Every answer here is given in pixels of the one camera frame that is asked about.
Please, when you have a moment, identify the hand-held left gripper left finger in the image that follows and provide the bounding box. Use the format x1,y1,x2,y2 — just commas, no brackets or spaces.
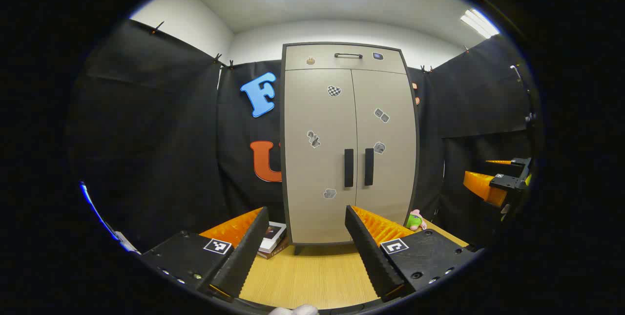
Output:
141,207,270,300

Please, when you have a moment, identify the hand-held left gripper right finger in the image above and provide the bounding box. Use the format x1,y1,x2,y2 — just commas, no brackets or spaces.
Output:
345,205,478,303

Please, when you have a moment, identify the grey door with dice stickers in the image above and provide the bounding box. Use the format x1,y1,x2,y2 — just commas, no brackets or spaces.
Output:
352,69,417,242

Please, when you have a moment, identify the grey double-door shoe cabinet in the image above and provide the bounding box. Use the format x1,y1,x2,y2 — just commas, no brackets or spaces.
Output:
281,42,420,255

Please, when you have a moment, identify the grey door with checkered sticker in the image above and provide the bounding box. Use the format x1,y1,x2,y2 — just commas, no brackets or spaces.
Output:
284,68,357,245

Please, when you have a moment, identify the grey cabinet drawer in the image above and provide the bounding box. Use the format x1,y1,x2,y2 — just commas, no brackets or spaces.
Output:
285,44,407,74

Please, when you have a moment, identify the brown book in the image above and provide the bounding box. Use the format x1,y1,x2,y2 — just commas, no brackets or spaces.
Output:
257,239,290,260

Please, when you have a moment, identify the white picture book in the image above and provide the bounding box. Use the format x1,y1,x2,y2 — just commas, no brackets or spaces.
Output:
259,221,288,253

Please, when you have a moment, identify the pink and green plush toy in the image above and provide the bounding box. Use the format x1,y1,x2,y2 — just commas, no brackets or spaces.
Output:
405,209,428,231

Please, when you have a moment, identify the small pale object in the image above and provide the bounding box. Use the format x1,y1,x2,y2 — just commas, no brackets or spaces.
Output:
115,231,142,255

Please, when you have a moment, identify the small ceiling light panel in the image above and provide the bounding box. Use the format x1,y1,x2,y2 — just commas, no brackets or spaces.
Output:
460,9,500,40

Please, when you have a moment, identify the black backdrop cloth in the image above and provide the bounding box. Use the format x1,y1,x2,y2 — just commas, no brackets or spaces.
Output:
68,18,538,252

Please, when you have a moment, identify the computer monitor screen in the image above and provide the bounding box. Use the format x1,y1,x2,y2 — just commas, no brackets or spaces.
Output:
80,182,120,242

